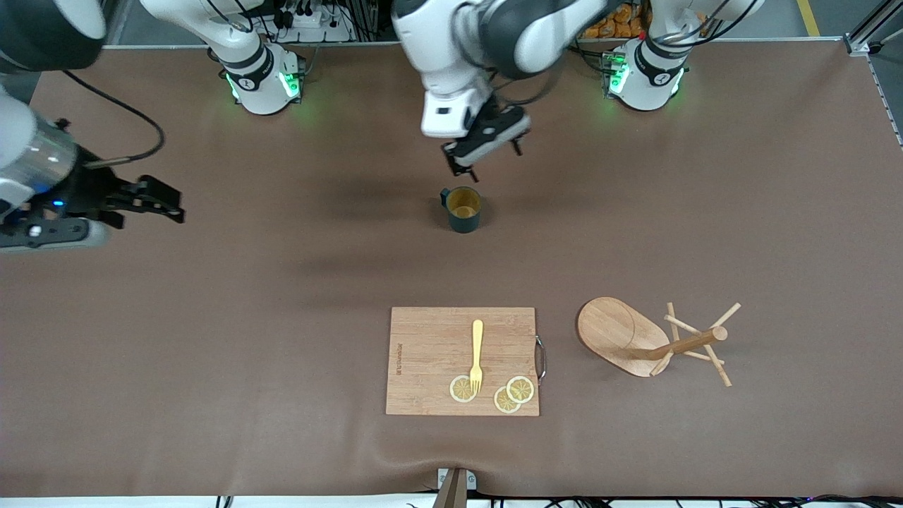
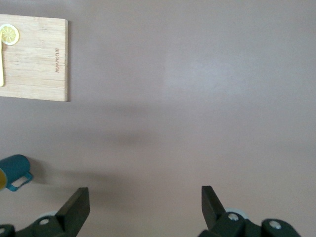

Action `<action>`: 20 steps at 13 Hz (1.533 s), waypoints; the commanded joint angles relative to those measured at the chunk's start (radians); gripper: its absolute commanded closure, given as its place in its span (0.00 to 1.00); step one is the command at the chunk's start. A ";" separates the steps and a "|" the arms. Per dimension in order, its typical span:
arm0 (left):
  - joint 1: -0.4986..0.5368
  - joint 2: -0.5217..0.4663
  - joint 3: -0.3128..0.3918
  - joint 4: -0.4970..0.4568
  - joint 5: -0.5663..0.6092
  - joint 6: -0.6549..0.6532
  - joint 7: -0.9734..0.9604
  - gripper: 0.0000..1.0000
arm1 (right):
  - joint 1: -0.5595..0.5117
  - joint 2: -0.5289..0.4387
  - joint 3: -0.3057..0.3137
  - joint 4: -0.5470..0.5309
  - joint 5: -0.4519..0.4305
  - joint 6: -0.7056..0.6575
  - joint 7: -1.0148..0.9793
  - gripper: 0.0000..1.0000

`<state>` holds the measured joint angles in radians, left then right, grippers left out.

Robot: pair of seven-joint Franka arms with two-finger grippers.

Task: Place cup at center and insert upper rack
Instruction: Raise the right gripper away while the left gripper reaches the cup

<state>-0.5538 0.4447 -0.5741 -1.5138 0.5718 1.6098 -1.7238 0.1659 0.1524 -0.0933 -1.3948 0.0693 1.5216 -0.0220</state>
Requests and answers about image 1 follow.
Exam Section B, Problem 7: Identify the teal cup yellow inside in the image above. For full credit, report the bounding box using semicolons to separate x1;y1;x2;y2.
440;186;483;234

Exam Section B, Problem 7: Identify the wooden cup rack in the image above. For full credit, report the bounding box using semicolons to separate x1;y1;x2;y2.
577;296;743;387

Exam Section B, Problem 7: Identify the brown table mat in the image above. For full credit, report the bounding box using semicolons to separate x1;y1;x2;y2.
0;39;903;498

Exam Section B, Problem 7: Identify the orange packaged goods pile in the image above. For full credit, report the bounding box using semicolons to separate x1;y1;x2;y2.
578;0;651;40

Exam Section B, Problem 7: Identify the yellow plastic fork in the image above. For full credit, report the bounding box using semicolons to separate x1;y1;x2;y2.
469;320;485;394

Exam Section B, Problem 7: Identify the wooden cutting board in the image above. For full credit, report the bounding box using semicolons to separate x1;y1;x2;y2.
386;306;547;417

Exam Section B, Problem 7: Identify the white power strip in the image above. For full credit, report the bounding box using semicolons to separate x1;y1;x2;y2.
272;0;353;43

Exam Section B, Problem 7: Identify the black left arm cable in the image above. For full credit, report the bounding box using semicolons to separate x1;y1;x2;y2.
490;67;565;108

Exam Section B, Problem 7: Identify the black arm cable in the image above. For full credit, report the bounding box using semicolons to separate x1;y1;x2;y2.
62;69;166;169
490;67;565;108

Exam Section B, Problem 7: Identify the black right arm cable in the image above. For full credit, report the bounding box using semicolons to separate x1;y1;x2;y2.
62;69;166;169

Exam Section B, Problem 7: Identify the grey metal camera bracket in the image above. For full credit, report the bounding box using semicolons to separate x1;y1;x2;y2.
432;467;478;508

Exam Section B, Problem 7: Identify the aluminium frame profile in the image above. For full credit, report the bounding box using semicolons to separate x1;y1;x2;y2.
843;0;903;57

